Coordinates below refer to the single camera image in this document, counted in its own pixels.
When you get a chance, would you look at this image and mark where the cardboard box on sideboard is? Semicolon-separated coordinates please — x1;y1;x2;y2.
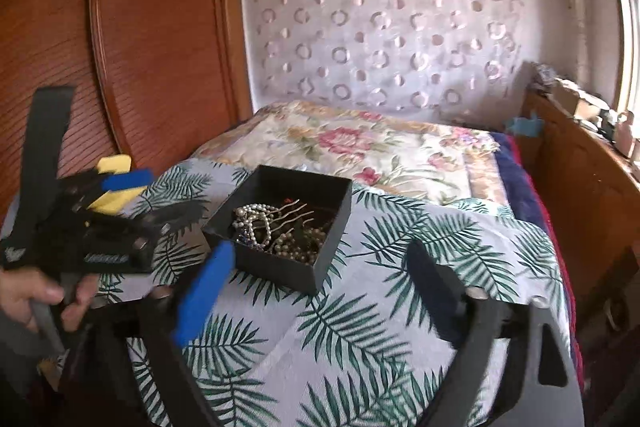
551;79;610;120

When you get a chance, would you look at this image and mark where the black jewelry box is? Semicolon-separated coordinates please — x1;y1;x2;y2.
203;165;352;296

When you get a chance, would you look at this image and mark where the person left hand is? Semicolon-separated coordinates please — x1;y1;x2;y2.
0;268;99;333

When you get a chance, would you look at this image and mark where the circle patterned wall curtain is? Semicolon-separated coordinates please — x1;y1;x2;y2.
243;0;541;128

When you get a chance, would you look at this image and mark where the palm leaf bedspread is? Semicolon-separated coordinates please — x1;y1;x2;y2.
94;158;576;427

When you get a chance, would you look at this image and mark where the dark blue blanket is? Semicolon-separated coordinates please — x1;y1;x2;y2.
491;132;584;387

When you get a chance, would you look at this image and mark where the metal hair fork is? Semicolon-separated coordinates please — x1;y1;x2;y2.
270;199;314;233

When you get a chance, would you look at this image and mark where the wooden headboard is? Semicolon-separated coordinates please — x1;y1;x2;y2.
1;0;252;205

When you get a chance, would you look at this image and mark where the wooden sideboard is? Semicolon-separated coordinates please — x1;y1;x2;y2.
518;92;639;327

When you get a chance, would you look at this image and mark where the pearl necklace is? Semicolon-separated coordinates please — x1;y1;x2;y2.
232;201;281;253

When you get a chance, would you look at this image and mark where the pink ceramic jar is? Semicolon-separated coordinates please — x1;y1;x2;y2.
613;110;634;158

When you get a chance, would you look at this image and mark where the floral quilt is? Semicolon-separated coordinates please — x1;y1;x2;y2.
194;101;508;206

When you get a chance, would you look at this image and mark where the window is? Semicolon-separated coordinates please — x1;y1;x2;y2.
615;0;639;121

